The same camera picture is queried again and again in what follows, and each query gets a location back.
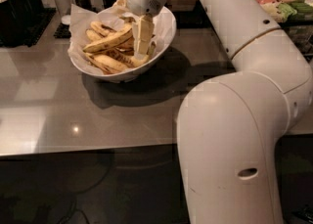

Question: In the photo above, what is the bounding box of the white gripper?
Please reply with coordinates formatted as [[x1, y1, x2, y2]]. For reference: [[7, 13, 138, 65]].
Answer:
[[126, 0, 166, 59]]

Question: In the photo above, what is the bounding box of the long yellow banana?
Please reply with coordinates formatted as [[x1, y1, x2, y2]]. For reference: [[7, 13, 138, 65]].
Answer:
[[83, 22, 132, 53]]

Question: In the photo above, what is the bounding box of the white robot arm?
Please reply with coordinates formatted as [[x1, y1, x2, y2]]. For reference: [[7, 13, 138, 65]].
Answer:
[[127, 0, 312, 224]]

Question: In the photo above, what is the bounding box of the white paper bowl liner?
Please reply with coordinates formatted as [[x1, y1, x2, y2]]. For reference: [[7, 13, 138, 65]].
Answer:
[[68, 0, 176, 83]]

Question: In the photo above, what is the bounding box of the spotted middle banana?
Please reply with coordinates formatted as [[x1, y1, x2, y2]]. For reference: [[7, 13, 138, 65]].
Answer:
[[104, 49, 150, 67]]

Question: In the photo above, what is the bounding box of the upper left small banana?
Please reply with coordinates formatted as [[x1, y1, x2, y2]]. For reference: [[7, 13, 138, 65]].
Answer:
[[90, 22, 115, 37]]

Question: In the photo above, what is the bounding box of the small banana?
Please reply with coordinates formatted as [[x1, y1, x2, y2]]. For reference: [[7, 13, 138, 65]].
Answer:
[[86, 29, 101, 41], [90, 22, 115, 37]]

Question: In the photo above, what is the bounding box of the bottom front yellow banana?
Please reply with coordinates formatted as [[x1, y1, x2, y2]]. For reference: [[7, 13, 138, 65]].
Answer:
[[85, 54, 129, 74]]

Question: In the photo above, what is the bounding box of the white bowl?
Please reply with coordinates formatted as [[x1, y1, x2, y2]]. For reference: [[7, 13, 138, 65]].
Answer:
[[67, 5, 176, 83]]

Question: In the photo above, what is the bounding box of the small black shaker mat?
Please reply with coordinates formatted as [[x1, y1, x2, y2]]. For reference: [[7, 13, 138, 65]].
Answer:
[[54, 23, 71, 39]]

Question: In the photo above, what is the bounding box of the black rubber mat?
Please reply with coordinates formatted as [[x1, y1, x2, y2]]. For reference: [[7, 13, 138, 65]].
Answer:
[[23, 8, 56, 47]]

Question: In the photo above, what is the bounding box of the black container front left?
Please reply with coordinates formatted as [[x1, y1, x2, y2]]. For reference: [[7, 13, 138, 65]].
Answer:
[[0, 0, 24, 47]]

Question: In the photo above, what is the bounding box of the black wire condiment rack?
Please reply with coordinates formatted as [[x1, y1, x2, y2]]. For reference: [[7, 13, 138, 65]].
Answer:
[[281, 21, 313, 63]]

